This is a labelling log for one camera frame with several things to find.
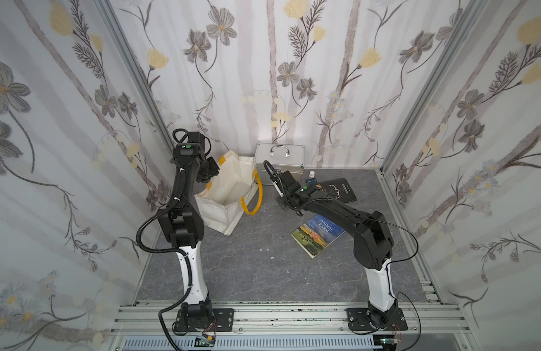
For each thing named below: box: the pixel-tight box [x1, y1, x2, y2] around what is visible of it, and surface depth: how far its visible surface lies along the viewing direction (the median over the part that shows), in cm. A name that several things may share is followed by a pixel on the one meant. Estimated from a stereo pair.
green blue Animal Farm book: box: [290, 214, 346, 259], surface depth 95 cm
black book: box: [320, 177, 358, 204], surface depth 113 cm
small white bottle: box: [307, 170, 318, 185], surface depth 116 cm
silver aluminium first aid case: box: [254, 142, 305, 186], surface depth 109 cm
